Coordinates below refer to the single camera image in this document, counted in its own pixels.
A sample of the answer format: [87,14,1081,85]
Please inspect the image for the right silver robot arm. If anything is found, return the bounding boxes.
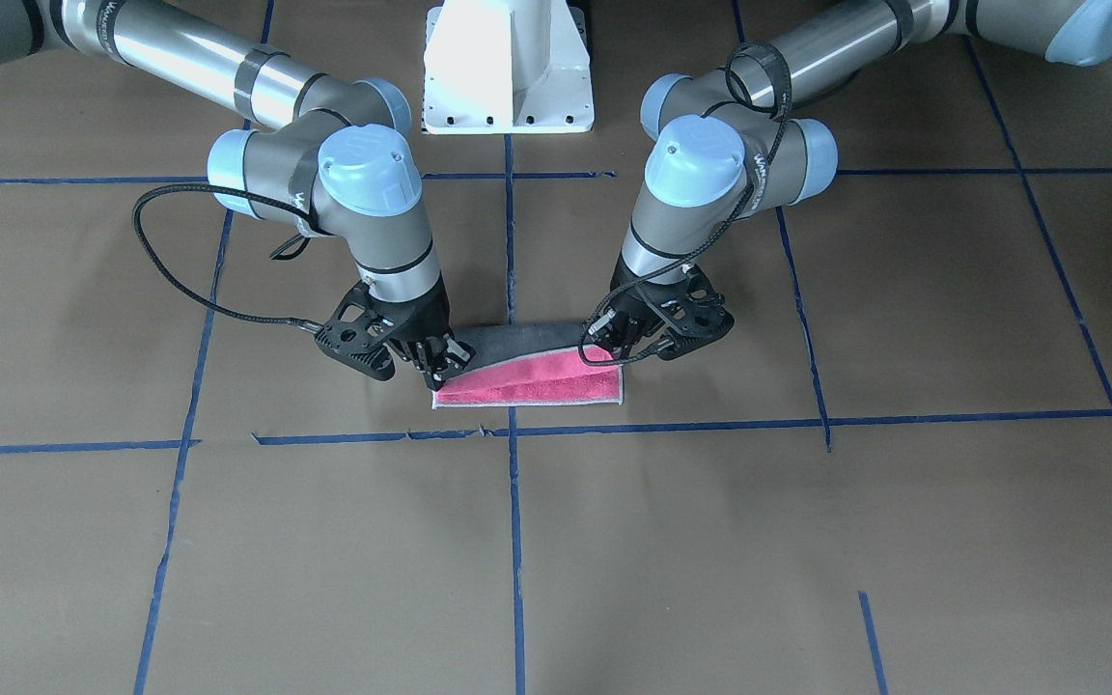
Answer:
[0,1,475,391]

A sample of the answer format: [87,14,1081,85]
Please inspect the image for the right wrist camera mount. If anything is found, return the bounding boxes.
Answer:
[314,281,397,381]

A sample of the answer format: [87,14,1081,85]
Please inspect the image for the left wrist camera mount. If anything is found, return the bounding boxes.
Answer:
[649,264,736,361]

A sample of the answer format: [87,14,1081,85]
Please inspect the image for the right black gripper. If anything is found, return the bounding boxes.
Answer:
[368,280,476,393]

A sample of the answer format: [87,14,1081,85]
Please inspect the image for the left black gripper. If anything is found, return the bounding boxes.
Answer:
[587,265,688,365]

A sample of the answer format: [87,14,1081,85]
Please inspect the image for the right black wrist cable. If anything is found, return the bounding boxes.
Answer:
[131,185,325,334]

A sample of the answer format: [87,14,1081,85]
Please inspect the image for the white pedestal column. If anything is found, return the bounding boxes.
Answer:
[421,1,596,135]

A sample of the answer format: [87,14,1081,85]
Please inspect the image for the pink towel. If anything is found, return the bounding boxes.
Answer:
[431,321,624,408]

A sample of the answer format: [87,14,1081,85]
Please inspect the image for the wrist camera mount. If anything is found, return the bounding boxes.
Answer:
[314,281,397,381]
[649,264,736,361]

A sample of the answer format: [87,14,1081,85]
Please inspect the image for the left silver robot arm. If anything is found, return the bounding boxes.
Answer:
[578,1,1112,366]

